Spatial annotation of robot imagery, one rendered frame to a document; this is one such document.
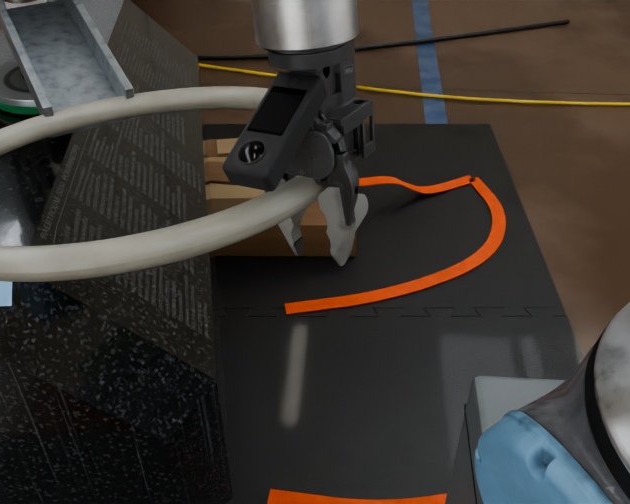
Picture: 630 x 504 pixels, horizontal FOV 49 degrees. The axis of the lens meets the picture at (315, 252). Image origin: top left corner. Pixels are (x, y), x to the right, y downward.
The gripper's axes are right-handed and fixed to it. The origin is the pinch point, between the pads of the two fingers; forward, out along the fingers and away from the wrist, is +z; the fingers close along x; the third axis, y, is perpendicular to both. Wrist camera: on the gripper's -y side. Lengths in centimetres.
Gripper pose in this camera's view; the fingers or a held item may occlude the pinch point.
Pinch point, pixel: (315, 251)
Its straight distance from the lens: 69.1
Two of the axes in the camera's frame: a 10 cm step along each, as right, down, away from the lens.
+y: 5.2, -4.7, 7.1
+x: -8.5, -2.0, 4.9
